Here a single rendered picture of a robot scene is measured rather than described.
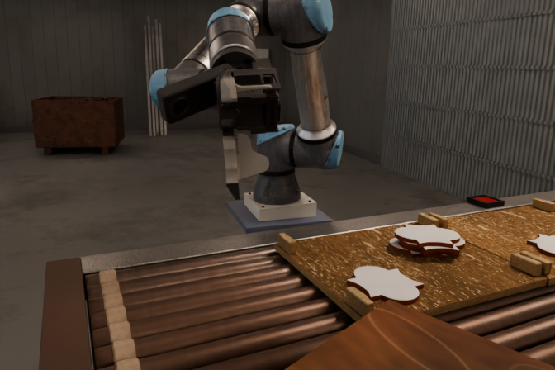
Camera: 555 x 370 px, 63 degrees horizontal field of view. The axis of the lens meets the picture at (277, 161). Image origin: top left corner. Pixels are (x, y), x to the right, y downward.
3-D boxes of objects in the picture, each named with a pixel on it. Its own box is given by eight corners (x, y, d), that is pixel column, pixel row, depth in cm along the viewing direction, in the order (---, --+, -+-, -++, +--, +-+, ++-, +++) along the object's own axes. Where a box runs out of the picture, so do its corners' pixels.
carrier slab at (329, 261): (274, 249, 101) (274, 243, 100) (419, 226, 118) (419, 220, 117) (368, 333, 69) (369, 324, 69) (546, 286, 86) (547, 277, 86)
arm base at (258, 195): (245, 195, 147) (244, 165, 145) (286, 188, 154) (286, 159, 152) (265, 208, 134) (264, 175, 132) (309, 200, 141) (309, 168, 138)
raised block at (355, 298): (343, 302, 75) (344, 286, 75) (353, 300, 76) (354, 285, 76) (364, 320, 70) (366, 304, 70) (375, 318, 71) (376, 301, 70)
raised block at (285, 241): (277, 244, 99) (277, 232, 99) (284, 244, 100) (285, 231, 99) (288, 255, 94) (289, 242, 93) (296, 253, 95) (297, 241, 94)
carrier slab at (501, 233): (422, 226, 118) (422, 220, 117) (531, 210, 134) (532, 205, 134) (548, 286, 86) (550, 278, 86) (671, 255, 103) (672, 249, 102)
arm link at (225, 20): (256, 42, 82) (244, -3, 76) (263, 73, 74) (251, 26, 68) (214, 53, 82) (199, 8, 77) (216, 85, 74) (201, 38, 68)
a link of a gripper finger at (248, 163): (273, 196, 58) (267, 127, 60) (227, 200, 58) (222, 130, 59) (271, 200, 61) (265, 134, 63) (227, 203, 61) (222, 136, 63)
